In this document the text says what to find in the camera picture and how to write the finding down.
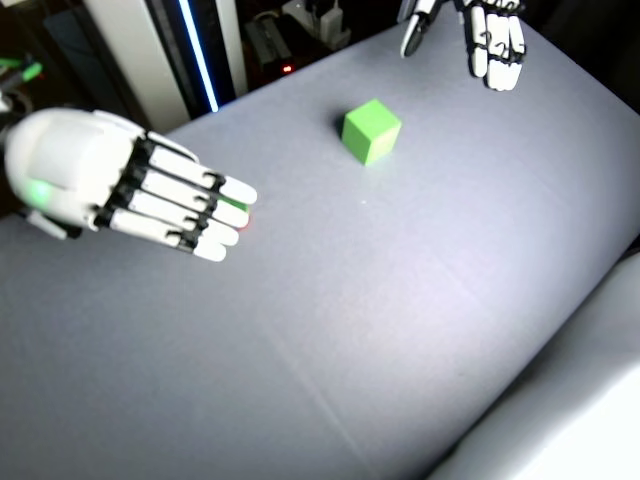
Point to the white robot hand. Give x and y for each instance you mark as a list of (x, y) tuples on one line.
[(500, 45), (65, 160)]

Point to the green cube block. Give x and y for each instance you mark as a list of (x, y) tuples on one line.
[(372, 132)]

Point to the white upright panel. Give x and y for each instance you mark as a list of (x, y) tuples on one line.
[(130, 55)]

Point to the blue light strip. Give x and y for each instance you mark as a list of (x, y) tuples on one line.
[(200, 60)]

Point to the white power adapter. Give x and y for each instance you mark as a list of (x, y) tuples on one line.
[(325, 22)]

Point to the black box with red light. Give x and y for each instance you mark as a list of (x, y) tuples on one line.
[(280, 60)]

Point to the grey table cloth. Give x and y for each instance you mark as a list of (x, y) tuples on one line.
[(300, 325)]

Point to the white curved backdrop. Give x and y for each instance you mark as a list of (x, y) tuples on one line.
[(575, 425)]

